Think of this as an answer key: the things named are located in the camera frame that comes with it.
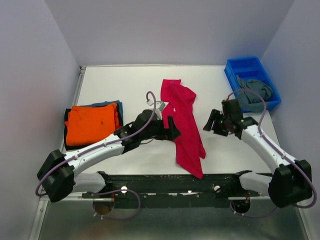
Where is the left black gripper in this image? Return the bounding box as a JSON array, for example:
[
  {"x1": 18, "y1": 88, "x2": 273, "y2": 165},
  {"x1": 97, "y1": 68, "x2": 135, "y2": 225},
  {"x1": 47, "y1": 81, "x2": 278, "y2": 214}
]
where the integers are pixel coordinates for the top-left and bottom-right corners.
[{"x1": 140, "y1": 116, "x2": 182, "y2": 142}]

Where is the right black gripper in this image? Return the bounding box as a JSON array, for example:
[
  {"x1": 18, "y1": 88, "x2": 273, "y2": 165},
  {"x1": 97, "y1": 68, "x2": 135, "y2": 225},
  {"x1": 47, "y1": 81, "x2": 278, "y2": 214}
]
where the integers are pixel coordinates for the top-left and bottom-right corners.
[{"x1": 202, "y1": 107, "x2": 231, "y2": 137}]

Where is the magenta t shirt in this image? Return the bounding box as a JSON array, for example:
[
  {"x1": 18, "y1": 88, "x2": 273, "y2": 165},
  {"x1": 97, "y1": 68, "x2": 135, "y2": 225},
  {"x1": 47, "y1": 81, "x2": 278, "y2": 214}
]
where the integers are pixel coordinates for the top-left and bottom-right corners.
[{"x1": 160, "y1": 79, "x2": 206, "y2": 179}]

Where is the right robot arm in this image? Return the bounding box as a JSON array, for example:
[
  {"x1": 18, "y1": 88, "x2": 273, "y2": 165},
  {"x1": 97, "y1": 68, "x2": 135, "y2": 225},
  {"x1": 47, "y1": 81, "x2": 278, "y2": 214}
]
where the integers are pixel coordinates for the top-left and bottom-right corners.
[{"x1": 203, "y1": 99, "x2": 316, "y2": 208}]

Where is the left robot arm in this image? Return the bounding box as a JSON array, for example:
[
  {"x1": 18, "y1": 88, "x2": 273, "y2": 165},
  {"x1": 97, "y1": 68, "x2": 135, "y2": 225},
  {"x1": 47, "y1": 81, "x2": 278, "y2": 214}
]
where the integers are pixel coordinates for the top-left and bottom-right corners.
[{"x1": 37, "y1": 109, "x2": 181, "y2": 203}]

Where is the grey crumpled t shirt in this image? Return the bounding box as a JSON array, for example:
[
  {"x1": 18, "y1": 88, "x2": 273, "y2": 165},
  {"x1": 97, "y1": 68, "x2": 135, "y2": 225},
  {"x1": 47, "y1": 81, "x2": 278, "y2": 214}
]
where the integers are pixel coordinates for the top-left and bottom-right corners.
[{"x1": 236, "y1": 75, "x2": 274, "y2": 113}]

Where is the red folded t shirt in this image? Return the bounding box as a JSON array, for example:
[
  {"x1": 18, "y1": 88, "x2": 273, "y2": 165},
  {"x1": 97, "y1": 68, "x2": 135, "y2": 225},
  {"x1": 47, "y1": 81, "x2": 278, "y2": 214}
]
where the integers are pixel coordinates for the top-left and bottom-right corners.
[{"x1": 114, "y1": 110, "x2": 124, "y2": 130}]

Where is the blue plastic bin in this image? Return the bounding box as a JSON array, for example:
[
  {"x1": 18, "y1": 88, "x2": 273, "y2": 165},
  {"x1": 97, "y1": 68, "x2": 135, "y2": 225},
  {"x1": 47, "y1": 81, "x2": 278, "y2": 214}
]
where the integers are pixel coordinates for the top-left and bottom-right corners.
[{"x1": 224, "y1": 56, "x2": 281, "y2": 113}]

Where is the teal folded t shirt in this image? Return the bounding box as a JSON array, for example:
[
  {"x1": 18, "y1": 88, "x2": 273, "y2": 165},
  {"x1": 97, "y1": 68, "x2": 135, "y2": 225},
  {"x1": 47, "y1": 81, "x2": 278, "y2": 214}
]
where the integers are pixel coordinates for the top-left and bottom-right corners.
[{"x1": 88, "y1": 100, "x2": 124, "y2": 126}]

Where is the orange folded t shirt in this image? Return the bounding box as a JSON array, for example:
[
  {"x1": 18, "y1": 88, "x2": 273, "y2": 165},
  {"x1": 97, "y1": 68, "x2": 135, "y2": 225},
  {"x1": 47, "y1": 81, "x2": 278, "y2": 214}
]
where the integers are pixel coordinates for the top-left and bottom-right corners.
[{"x1": 66, "y1": 103, "x2": 117, "y2": 147}]

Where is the black folded t shirt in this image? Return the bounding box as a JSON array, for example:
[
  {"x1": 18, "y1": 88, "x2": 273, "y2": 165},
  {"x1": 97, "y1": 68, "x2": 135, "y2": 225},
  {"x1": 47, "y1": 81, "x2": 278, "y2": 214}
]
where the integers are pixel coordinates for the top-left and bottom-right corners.
[{"x1": 63, "y1": 108, "x2": 72, "y2": 151}]

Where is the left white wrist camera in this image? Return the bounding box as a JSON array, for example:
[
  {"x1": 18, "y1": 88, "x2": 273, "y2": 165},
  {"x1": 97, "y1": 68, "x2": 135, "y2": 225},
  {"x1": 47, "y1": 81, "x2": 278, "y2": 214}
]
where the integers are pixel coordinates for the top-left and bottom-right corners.
[{"x1": 146, "y1": 99, "x2": 168, "y2": 112}]

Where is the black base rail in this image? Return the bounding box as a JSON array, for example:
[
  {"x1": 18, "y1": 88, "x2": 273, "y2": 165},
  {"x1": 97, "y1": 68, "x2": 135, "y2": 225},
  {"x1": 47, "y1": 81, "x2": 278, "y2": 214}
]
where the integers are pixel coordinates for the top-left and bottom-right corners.
[{"x1": 82, "y1": 173, "x2": 259, "y2": 209}]

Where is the aluminium frame profile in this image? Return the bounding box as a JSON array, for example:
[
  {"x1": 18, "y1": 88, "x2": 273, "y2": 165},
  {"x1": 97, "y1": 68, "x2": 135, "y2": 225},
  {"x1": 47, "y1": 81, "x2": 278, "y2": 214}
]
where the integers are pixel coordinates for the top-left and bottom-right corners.
[{"x1": 39, "y1": 192, "x2": 116, "y2": 202}]

